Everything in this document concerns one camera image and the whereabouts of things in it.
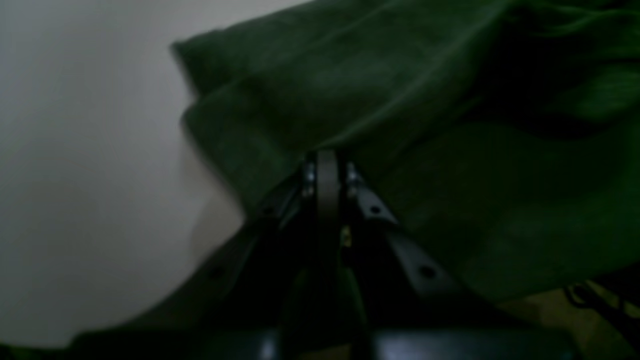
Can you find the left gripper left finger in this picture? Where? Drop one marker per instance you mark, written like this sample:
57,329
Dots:
315,196

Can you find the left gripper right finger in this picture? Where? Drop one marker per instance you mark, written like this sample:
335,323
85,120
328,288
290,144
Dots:
341,178

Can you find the dark green t-shirt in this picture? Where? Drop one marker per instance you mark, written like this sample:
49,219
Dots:
503,134

